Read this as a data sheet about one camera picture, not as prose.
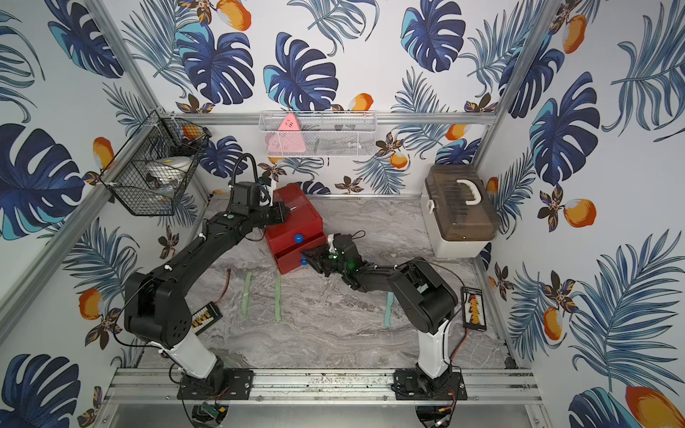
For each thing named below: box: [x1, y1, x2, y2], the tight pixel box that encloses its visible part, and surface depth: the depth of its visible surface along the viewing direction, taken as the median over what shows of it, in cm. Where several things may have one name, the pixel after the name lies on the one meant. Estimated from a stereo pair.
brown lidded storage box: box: [420, 164, 501, 258], surface depth 97 cm
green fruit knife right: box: [274, 276, 281, 322], surface depth 92 cm
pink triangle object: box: [264, 112, 307, 155], surface depth 92 cm
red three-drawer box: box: [264, 182, 329, 276], surface depth 89 cm
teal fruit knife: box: [384, 291, 395, 328], surface depth 90 cm
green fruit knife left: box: [241, 271, 252, 318], surface depth 92 cm
